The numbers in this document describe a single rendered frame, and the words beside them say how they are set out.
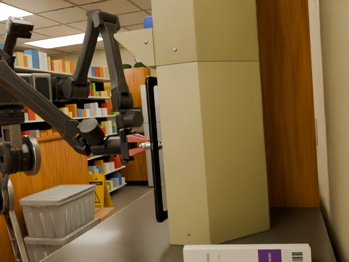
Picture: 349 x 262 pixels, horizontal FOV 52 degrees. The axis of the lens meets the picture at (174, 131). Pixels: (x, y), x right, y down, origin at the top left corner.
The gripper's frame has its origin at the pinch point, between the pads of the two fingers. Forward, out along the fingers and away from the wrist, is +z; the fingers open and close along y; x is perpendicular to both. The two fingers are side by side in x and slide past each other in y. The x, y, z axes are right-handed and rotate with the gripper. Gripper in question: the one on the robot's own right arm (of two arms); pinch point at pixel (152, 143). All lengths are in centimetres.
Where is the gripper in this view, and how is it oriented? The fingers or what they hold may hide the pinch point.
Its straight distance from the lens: 106.3
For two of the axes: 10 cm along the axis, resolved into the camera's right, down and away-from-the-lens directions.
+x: 3.0, -0.7, 9.5
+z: 9.5, -0.6, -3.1
